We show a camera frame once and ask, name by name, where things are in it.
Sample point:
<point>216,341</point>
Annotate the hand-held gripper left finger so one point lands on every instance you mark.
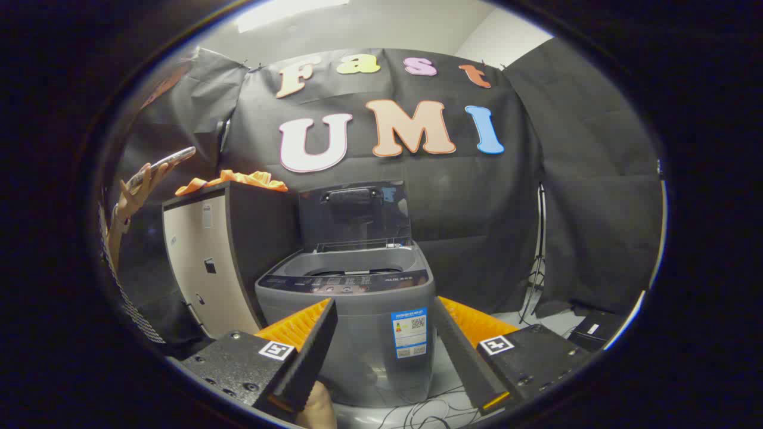
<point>310,357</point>

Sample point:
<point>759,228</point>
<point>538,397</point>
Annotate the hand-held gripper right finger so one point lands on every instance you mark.
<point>465,357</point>

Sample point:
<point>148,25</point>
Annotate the grey washing machine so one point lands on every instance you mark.
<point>357,333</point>

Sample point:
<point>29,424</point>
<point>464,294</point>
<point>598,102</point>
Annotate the orange shirt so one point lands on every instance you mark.
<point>238,179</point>

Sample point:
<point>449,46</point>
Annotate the black tripod stand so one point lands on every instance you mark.
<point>539,250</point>

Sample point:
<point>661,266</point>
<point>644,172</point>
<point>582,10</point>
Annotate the black box with white label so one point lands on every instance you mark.
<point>596,330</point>

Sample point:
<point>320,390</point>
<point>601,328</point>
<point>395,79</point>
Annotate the beige and dark cabinet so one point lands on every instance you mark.
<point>197,268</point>

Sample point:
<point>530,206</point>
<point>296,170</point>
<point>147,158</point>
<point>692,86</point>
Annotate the black backdrop cloth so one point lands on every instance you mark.
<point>477,196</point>

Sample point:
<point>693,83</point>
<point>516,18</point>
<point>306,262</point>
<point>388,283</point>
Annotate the person's checkered clothing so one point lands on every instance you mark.
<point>134,304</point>

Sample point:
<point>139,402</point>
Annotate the person's wristband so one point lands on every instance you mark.
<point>122,223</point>

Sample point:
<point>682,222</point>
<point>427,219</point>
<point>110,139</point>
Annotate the backdrop stand pole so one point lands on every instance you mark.
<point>225,136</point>

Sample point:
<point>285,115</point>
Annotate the smartphone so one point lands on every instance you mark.
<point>164,162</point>

